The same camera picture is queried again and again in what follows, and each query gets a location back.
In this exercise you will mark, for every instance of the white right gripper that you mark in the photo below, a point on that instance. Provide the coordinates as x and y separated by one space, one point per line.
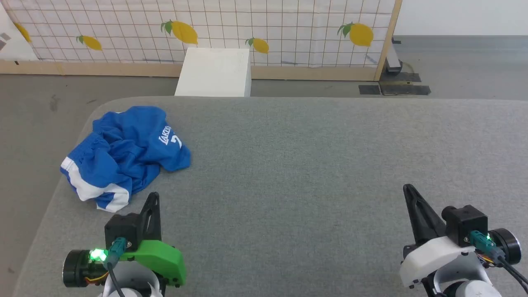
429 255

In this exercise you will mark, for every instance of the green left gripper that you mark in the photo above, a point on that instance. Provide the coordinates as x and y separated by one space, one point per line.
165 260

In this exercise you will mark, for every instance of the blue white-trimmed basketball shorts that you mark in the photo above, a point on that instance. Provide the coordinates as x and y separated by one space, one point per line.
123 156

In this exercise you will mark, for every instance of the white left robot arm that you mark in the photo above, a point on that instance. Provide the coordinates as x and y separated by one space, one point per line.
82 268

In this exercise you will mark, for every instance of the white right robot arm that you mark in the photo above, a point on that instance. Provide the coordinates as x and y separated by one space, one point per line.
466 280

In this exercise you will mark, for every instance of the grey fabric sofa cushion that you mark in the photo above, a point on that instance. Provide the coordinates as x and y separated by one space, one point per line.
309 165

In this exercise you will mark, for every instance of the large black floor tape patch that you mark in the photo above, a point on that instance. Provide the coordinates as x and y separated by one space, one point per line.
406 89

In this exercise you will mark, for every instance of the small black floor tape patch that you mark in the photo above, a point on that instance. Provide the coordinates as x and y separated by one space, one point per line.
369 89

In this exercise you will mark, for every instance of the white box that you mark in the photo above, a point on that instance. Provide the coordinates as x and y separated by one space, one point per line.
214 72

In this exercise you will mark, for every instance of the lemon pattern grid screen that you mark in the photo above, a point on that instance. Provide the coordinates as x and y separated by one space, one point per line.
103 69

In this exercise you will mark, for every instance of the metal stand foot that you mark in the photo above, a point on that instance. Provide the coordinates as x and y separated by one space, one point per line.
394 57

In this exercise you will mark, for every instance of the lemon print grid sheet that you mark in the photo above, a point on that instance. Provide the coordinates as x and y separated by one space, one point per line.
247 20

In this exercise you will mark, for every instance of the white board with grey marks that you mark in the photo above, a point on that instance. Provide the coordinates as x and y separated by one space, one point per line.
12 45

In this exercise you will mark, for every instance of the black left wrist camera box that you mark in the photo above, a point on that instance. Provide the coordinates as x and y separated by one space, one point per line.
123 227

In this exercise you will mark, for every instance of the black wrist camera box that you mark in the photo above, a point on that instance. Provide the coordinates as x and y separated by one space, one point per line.
123 227
464 222

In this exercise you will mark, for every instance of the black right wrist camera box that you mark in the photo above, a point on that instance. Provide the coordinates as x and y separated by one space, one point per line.
464 222

